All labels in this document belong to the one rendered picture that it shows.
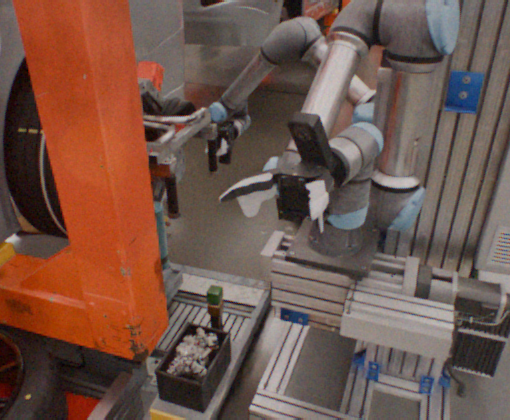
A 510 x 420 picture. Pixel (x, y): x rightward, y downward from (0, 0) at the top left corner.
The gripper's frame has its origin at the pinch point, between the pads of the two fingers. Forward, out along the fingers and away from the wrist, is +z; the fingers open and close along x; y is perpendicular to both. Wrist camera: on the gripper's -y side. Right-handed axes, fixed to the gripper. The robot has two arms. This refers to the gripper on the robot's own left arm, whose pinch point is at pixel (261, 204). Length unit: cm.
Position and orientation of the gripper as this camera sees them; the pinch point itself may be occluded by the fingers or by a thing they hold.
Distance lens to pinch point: 63.3
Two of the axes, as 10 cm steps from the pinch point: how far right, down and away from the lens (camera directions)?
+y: 1.1, 8.9, 4.4
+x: -8.2, -1.7, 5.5
